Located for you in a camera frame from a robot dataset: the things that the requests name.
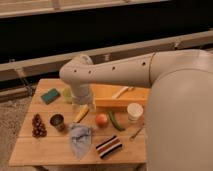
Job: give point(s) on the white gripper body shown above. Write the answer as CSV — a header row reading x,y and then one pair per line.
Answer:
x,y
82,94

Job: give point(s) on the light blue towel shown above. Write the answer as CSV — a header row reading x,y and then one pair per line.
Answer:
x,y
80,139

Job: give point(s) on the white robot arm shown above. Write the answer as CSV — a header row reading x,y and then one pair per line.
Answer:
x,y
179,110

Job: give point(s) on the pale green cup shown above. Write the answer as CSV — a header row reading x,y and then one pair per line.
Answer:
x,y
66,93

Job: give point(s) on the green sponge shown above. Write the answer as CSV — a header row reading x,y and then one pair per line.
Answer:
x,y
50,96

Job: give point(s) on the orange round fruit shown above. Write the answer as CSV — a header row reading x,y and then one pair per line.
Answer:
x,y
101,120

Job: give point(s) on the small metal cup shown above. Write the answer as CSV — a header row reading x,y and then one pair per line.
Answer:
x,y
57,121

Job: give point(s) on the green chili pepper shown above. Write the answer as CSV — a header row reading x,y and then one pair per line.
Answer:
x,y
114,121

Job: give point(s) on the wooden spatula in tray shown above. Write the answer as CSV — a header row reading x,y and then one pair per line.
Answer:
x,y
121,91

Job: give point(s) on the wooden table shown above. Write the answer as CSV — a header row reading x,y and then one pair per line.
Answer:
x,y
55,148

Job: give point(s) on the white lidded jar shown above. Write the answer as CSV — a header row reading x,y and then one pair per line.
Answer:
x,y
135,111

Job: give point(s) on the bunch of dark grapes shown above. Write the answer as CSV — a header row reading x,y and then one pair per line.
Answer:
x,y
39,129

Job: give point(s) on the striped folded cloth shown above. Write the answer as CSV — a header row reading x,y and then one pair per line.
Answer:
x,y
108,146

